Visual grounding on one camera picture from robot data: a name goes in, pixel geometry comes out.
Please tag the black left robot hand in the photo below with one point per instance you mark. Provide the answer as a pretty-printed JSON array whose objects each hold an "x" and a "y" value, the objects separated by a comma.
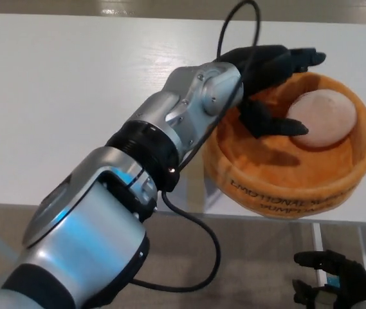
[{"x": 263, "y": 67}]

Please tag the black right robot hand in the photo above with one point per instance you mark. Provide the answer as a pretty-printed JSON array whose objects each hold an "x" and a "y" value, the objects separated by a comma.
[{"x": 350, "y": 280}]

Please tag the pink round plush toy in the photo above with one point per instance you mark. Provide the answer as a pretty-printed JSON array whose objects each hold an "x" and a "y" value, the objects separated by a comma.
[{"x": 324, "y": 116}]

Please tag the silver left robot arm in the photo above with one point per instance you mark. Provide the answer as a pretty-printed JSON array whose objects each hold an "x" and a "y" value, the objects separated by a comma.
[{"x": 89, "y": 225}]

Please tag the orange plush plate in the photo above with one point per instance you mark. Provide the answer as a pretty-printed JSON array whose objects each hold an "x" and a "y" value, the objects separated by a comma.
[{"x": 266, "y": 167}]

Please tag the small teal object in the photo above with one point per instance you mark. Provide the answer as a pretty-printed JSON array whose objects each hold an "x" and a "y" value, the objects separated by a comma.
[{"x": 333, "y": 279}]

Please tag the white table leg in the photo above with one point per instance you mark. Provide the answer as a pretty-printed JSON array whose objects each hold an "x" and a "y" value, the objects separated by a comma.
[{"x": 318, "y": 238}]

